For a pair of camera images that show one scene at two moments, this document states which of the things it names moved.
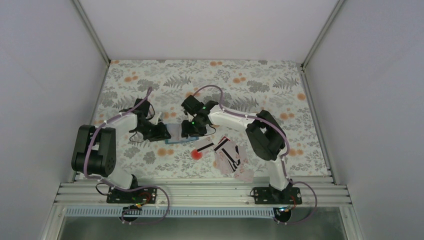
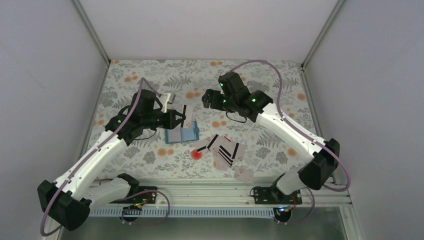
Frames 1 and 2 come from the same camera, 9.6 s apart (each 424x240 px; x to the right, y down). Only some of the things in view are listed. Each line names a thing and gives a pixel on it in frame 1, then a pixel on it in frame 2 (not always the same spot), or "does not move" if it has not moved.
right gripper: x=186 y=130 -> x=208 y=94
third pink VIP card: x=244 y=174 does not move
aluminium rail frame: x=200 y=193 does not move
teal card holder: x=175 y=130 does not move
